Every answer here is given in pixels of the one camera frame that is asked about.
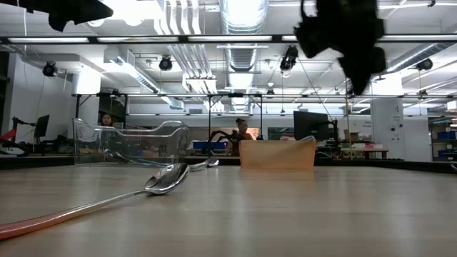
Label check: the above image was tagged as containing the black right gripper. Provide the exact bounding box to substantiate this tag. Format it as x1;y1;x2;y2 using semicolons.
294;0;387;96

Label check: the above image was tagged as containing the black spoon teal handle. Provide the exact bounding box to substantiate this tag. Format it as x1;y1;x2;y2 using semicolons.
110;153;176;168
103;148;172;168
106;151;176;168

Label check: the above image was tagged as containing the brown cardboard box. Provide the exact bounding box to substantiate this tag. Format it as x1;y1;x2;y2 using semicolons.
343;128;361;143

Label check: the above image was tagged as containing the black computer monitor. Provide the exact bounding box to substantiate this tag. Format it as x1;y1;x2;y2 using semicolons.
34;114;51;140
293;110;338;142

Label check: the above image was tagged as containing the black hanging ceiling device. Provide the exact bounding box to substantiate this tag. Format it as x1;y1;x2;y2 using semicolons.
159;55;174;71
416;57;434;71
41;61;58;78
279;44;299;71

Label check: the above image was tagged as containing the background work desk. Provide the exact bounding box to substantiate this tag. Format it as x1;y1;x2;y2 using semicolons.
338;146;390;160

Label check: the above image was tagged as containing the storage shelving with bins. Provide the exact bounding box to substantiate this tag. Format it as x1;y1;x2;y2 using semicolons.
428;116;457;161

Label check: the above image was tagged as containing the person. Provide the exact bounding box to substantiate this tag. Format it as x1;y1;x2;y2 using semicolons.
98;112;124;158
226;117;254;156

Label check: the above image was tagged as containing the blue storage bin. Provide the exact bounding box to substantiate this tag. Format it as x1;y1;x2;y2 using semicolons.
192;141;223;151

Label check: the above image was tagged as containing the black overhead beam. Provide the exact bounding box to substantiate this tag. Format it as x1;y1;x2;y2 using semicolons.
0;34;457;45

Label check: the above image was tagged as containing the clear plastic bin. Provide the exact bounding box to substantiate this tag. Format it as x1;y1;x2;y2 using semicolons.
72;117;191;168

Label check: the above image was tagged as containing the yellow hanging cord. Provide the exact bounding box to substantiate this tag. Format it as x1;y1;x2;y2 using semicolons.
343;80;354;161

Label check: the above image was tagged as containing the silver ventilation duct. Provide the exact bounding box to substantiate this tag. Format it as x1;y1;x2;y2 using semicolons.
385;42;457;72
219;0;268;72

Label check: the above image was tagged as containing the black aluminium table frame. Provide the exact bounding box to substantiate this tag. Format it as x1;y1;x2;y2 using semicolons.
0;155;457;174

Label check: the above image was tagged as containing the black background workstation frame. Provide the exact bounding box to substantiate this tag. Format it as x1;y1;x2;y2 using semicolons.
71;91;457;160

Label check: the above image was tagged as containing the silver spoon orange handle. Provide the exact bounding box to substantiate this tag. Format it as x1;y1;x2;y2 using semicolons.
0;162;191;241

